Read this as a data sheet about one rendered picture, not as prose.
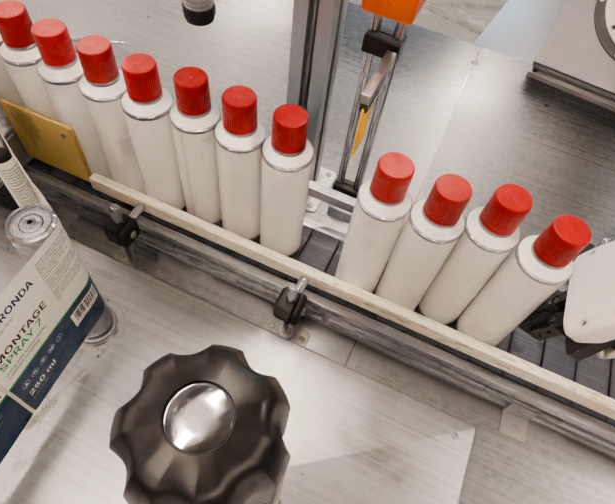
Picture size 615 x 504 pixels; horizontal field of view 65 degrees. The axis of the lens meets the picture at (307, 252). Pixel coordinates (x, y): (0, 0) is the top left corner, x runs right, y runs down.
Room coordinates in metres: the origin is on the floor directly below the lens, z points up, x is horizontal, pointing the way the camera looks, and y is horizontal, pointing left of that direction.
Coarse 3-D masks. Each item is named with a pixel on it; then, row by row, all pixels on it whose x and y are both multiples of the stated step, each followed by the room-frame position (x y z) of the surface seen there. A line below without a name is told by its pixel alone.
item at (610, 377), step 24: (48, 168) 0.40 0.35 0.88; (96, 192) 0.37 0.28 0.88; (144, 216) 0.35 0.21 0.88; (312, 240) 0.35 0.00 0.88; (336, 240) 0.36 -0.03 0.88; (312, 264) 0.32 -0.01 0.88; (336, 264) 0.32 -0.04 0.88; (312, 288) 0.29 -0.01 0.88; (360, 312) 0.27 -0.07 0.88; (528, 336) 0.27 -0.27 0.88; (480, 360) 0.23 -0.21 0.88; (528, 360) 0.24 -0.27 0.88; (552, 360) 0.25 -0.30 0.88; (600, 360) 0.26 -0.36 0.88; (528, 384) 0.21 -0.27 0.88; (600, 384) 0.23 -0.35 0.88; (576, 408) 0.19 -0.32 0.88
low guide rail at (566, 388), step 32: (128, 192) 0.35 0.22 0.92; (192, 224) 0.32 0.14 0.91; (256, 256) 0.30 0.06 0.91; (320, 288) 0.28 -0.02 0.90; (352, 288) 0.27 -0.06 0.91; (416, 320) 0.25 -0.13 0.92; (480, 352) 0.23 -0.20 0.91; (544, 384) 0.20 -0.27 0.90; (576, 384) 0.21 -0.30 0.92; (608, 416) 0.18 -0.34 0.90
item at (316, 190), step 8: (312, 184) 0.37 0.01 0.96; (320, 184) 0.38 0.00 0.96; (312, 192) 0.37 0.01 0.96; (320, 192) 0.36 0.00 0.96; (328, 192) 0.37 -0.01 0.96; (336, 192) 0.37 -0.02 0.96; (328, 200) 0.36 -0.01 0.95; (336, 200) 0.36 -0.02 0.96; (344, 200) 0.36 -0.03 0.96; (352, 200) 0.36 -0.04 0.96; (344, 208) 0.36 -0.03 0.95; (352, 208) 0.35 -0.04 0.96; (400, 232) 0.34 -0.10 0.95; (560, 288) 0.29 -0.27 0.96
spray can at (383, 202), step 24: (384, 168) 0.30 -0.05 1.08; (408, 168) 0.30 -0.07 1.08; (360, 192) 0.30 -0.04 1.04; (384, 192) 0.29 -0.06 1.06; (408, 192) 0.31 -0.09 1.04; (360, 216) 0.29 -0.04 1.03; (384, 216) 0.28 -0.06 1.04; (360, 240) 0.28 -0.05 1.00; (384, 240) 0.28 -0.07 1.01; (360, 264) 0.28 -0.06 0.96; (384, 264) 0.29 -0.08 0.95; (360, 288) 0.28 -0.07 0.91
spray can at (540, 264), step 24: (528, 240) 0.28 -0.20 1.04; (552, 240) 0.26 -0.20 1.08; (576, 240) 0.25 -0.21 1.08; (504, 264) 0.27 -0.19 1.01; (528, 264) 0.25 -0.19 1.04; (552, 264) 0.25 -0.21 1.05; (504, 288) 0.25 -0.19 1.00; (528, 288) 0.24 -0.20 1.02; (552, 288) 0.24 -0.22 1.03; (480, 312) 0.25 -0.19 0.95; (504, 312) 0.24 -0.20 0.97; (528, 312) 0.24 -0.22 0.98; (480, 336) 0.24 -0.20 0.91; (504, 336) 0.24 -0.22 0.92
